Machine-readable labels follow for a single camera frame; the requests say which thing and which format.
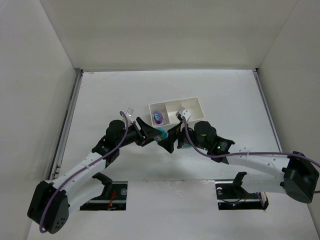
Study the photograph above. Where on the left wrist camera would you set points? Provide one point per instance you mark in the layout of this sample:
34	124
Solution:
129	112

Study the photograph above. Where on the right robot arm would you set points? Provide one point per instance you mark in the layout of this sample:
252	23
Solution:
292	174

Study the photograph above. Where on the aluminium rail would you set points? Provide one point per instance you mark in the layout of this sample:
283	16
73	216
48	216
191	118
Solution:
259	86
55	166

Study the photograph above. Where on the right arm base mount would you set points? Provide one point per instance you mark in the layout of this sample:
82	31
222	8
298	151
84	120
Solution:
231	196

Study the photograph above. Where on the white divided plastic container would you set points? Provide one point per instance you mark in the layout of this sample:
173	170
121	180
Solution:
170	108

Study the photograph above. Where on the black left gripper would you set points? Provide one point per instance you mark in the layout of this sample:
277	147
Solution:
141	132

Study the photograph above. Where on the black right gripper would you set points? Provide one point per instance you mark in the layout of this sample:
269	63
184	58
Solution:
180	136

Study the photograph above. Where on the purple curved lego brick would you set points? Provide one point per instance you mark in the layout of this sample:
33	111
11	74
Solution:
158	117

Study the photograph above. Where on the left aluminium rail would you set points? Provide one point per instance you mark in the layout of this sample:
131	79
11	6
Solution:
55	166

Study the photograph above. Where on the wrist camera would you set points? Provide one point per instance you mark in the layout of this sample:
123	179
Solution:
129	112
183	115

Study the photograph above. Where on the right aluminium rail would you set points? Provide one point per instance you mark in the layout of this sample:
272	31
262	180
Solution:
259	86

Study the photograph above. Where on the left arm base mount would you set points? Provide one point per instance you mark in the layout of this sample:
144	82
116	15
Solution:
112	198

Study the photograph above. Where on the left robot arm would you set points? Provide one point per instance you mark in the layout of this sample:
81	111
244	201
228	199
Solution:
50	205

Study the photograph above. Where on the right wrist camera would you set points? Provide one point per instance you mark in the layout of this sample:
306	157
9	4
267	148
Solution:
183	115

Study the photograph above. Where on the long teal lego brick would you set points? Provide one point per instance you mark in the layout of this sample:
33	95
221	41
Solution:
183	143

